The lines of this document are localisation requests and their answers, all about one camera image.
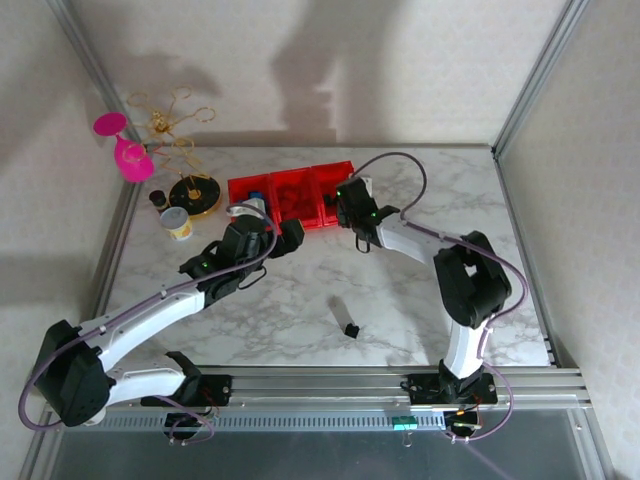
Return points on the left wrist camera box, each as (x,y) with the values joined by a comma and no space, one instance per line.
(250,207)

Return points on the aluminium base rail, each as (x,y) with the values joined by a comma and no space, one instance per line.
(320,387)

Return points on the blue lego brick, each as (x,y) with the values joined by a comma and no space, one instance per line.
(256,194)

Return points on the black lidded spice jar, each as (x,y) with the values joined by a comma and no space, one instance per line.
(158,198)

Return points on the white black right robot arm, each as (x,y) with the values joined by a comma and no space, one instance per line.
(470,280)

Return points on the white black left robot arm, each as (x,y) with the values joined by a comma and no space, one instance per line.
(150,310)

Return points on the aluminium table side rail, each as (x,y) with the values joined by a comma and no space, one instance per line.
(119,240)
(525,240)

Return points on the aluminium frame post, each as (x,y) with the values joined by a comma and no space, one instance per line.
(537,75)
(85,60)

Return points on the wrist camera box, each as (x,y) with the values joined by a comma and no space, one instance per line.
(250,207)
(365,183)

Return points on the black lego brick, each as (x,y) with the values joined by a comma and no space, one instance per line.
(351,330)

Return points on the pink wine glass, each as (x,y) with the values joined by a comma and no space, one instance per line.
(132,167)

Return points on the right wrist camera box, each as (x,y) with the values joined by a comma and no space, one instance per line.
(365,183)

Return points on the pineapple tin can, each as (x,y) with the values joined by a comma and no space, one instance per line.
(175,222)

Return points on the aluminium frame leg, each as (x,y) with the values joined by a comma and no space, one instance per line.
(42,452)
(597,440)

